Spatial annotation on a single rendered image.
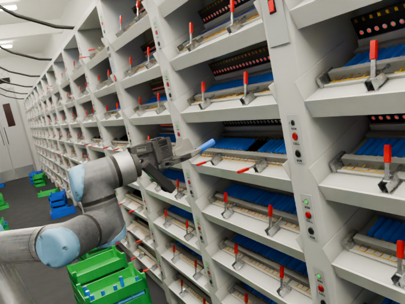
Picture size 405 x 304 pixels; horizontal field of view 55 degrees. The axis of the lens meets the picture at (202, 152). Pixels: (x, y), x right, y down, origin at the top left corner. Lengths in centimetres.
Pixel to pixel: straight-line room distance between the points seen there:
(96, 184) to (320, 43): 64
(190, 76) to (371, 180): 88
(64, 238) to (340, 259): 65
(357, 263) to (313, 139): 31
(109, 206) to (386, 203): 64
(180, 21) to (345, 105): 89
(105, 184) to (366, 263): 66
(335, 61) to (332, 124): 15
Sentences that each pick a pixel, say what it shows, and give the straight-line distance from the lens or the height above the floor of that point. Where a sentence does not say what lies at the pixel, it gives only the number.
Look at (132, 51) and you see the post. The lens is 223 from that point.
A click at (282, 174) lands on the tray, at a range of 109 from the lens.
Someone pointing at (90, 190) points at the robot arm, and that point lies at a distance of 103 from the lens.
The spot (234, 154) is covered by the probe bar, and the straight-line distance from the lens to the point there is 132.
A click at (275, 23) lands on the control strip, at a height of 133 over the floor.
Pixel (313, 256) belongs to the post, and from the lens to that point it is 108.
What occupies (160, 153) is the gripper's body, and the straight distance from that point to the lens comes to 108.
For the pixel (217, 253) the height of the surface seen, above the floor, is 55.
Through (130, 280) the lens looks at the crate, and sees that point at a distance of 220.
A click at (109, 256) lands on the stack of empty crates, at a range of 255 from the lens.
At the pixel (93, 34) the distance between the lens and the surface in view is 293.
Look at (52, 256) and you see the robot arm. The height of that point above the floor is 93.
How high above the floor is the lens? 122
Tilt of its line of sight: 9 degrees down
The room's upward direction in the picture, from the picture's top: 12 degrees counter-clockwise
